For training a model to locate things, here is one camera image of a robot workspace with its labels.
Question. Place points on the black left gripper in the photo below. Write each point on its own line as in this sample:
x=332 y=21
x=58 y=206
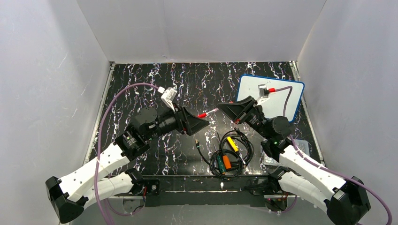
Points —
x=181 y=120

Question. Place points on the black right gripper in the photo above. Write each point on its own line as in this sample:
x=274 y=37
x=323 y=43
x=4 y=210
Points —
x=248 y=111

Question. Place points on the red capped whiteboard marker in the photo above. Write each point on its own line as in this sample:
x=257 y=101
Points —
x=205 y=114

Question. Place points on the blue framed whiteboard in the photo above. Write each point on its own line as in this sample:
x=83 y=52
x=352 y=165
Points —
x=278 y=103

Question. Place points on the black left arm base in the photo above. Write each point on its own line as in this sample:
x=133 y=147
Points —
x=137 y=196

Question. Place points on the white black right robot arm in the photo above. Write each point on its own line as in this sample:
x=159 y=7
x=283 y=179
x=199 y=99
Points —
x=344 y=200

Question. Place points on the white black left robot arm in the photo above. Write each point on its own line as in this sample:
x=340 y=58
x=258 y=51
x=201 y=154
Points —
x=71 y=194

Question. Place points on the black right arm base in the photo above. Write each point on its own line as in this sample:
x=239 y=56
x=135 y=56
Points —
x=276 y=200

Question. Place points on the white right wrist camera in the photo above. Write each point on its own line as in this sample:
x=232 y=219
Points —
x=263 y=94

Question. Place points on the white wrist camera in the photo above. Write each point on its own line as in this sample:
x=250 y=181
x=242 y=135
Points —
x=263 y=94
x=167 y=96

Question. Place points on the yellow handled screwdriver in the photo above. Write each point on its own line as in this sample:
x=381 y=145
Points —
x=235 y=148

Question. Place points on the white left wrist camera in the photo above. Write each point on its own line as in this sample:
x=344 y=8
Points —
x=167 y=96

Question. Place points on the green handled screwdriver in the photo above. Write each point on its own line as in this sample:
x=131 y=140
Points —
x=221 y=166

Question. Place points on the orange handled screwdriver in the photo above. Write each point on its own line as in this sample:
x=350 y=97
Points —
x=225 y=158

